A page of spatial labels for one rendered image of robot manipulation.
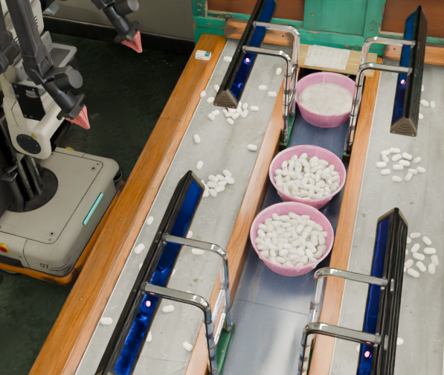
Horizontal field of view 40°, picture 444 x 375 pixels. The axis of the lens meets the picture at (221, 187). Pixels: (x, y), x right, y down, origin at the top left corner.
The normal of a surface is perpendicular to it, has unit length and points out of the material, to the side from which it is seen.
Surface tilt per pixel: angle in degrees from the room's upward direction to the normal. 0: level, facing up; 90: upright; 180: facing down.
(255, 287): 0
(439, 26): 89
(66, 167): 0
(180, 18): 90
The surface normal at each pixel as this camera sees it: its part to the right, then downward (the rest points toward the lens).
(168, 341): -0.04, -0.66
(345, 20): -0.27, 0.73
